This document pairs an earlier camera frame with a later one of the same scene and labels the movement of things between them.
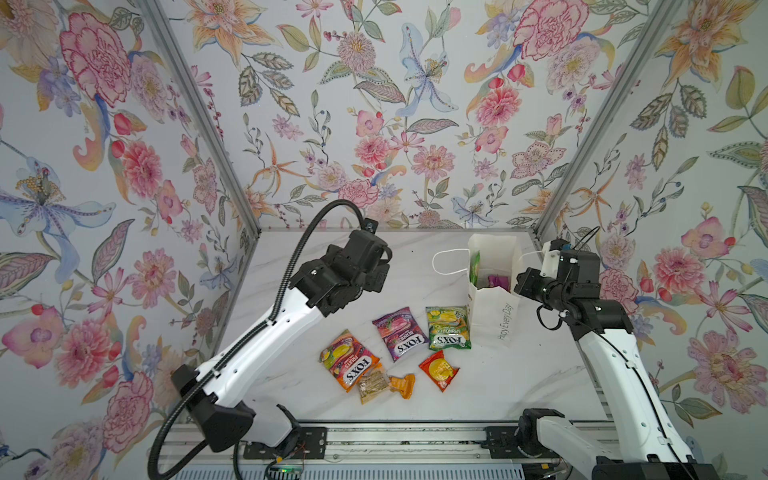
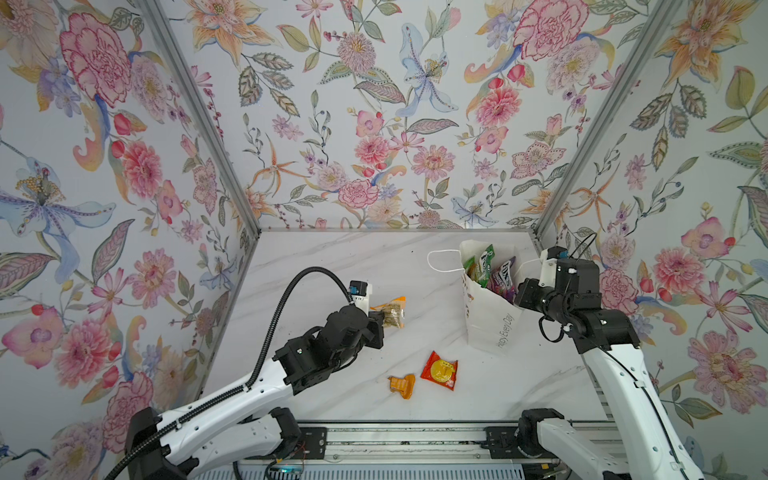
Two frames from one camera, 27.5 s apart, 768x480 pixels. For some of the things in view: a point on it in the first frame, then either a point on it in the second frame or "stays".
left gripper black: x=379 y=273 → x=374 y=322
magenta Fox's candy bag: x=401 y=333 → x=501 y=282
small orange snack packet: x=405 y=385 stays
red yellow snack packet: x=441 y=371 stays
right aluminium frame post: x=654 y=27 stays
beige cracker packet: x=372 y=384 → x=394 y=314
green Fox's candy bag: x=449 y=327 → x=485 y=267
